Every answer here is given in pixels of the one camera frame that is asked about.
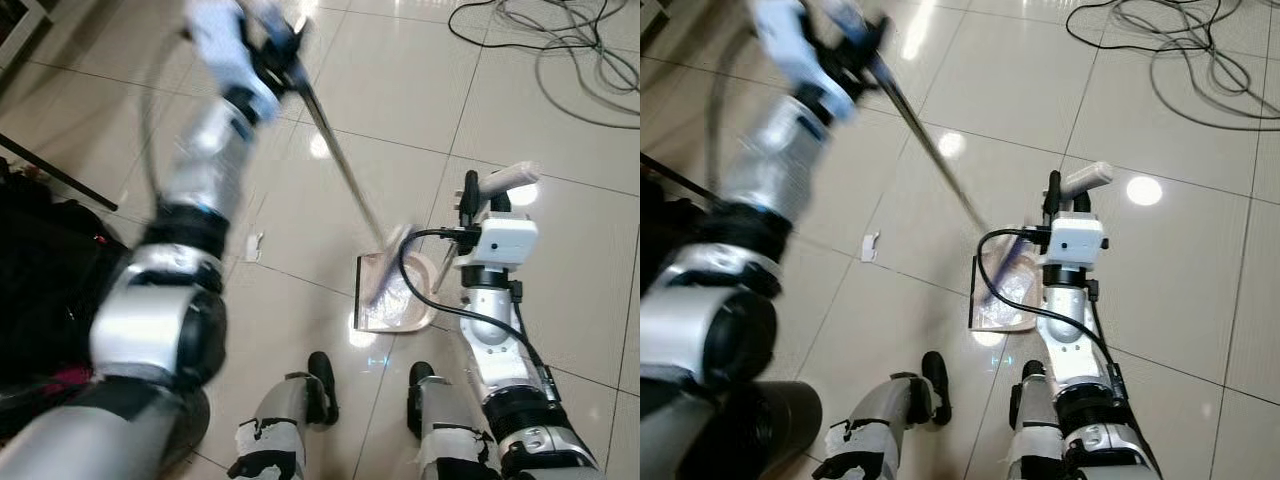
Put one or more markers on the silver robot leg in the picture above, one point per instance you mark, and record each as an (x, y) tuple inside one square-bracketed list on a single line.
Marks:
[(440, 420), (285, 420), (880, 420), (1035, 420)]

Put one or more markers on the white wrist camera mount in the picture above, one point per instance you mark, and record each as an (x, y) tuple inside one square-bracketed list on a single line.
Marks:
[(505, 240), (225, 50), (800, 50), (1075, 238)]

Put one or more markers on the dark furniture corner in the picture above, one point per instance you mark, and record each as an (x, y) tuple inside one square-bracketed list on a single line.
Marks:
[(20, 30), (650, 12)]

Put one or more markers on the dark bag pile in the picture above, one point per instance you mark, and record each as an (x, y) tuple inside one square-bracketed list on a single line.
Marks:
[(45, 280), (662, 240)]

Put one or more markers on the small white paper scrap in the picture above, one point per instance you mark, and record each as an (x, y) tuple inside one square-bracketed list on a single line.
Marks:
[(871, 246), (253, 247)]

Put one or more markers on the silver right robot leg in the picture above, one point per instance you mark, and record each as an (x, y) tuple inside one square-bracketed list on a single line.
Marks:
[(1035, 420), (440, 420)]

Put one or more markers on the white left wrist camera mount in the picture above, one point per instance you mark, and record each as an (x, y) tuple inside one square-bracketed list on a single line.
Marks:
[(225, 50), (800, 50)]

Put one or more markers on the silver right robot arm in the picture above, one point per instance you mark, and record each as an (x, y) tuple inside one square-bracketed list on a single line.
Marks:
[(1070, 340), (490, 340)]

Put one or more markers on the black floor bar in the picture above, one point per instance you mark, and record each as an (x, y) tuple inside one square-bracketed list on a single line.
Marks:
[(60, 173), (680, 172)]

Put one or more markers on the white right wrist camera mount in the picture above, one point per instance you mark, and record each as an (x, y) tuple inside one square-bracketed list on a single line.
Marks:
[(1075, 238), (505, 240)]

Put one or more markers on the silver left robot leg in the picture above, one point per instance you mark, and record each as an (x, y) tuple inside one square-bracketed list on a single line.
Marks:
[(285, 420), (880, 420)]

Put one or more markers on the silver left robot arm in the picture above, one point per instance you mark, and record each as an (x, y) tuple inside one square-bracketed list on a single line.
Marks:
[(780, 170), (190, 170)]

